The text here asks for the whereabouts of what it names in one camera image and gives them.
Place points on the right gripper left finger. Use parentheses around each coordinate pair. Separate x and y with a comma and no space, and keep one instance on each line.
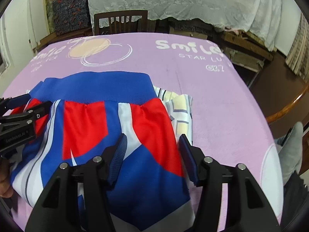
(75,197)

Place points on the blue white red hooded jacket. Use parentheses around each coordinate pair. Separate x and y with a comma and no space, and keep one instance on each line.
(89,111)

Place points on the person's left hand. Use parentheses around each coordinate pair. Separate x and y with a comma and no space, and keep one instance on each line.
(6,190)

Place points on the black garment on chair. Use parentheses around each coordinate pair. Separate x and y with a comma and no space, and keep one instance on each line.
(295,206)

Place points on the grey cushion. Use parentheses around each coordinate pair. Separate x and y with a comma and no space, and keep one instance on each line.
(290,151)

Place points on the pink smile blanket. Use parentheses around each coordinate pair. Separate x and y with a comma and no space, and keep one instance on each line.
(228,124)

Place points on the dark wooden chair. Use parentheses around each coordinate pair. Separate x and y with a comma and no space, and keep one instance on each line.
(121,21)

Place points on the checked curtain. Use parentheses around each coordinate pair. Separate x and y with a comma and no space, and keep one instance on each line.
(297,58)

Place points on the white lace cover cloth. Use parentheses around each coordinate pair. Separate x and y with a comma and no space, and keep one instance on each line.
(260,17)

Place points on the wooden bed frame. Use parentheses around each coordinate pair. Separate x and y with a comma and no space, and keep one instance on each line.
(245,42)

